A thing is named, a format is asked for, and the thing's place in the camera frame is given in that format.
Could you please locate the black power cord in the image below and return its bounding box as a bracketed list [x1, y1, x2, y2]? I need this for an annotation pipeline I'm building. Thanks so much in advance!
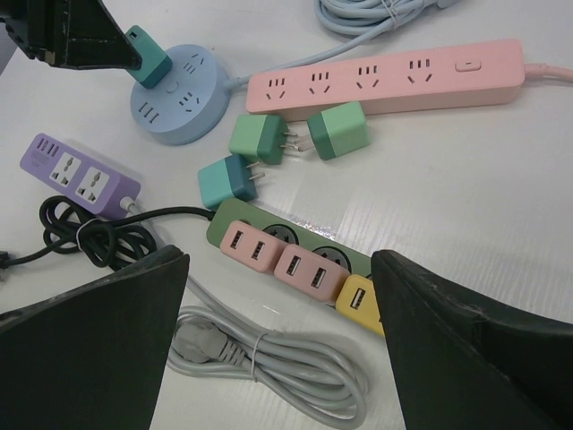
[0, 195, 216, 281]

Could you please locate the grey coiled cord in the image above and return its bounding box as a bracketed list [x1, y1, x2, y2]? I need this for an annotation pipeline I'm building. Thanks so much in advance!
[167, 272, 371, 430]

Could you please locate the blue round power strip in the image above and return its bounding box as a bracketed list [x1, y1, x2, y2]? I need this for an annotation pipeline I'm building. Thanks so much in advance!
[131, 45, 230, 145]

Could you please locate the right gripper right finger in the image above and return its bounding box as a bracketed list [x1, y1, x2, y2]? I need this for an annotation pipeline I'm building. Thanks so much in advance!
[371, 250, 572, 429]

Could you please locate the green power strip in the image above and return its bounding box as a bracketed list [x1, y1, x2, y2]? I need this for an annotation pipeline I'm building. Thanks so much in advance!
[207, 198, 372, 280]

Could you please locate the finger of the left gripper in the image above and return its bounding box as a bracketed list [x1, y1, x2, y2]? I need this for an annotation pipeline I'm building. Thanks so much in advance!
[1, 0, 141, 70]

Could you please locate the blue coiled cord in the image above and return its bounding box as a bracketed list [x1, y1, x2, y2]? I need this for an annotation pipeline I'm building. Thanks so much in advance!
[221, 0, 462, 93]

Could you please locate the pink charger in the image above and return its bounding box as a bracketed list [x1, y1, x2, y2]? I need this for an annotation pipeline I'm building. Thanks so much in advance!
[274, 245, 350, 305]
[219, 220, 287, 274]

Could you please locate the teal charger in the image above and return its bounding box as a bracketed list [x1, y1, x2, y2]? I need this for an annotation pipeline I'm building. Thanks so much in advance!
[125, 25, 173, 90]
[198, 154, 265, 211]

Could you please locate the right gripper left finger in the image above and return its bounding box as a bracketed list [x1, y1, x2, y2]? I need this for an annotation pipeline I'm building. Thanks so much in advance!
[1, 245, 190, 429]

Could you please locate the small green charger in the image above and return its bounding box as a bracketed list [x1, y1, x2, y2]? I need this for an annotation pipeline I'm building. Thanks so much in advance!
[295, 101, 370, 160]

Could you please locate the pink power strip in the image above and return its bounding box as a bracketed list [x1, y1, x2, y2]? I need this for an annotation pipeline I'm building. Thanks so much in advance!
[245, 39, 525, 121]

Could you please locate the purple power strip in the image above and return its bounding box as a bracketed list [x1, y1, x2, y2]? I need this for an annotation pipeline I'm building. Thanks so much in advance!
[20, 133, 141, 219]

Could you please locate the pink coiled cord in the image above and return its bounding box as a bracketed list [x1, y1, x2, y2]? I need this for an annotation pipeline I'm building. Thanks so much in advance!
[521, 62, 573, 86]

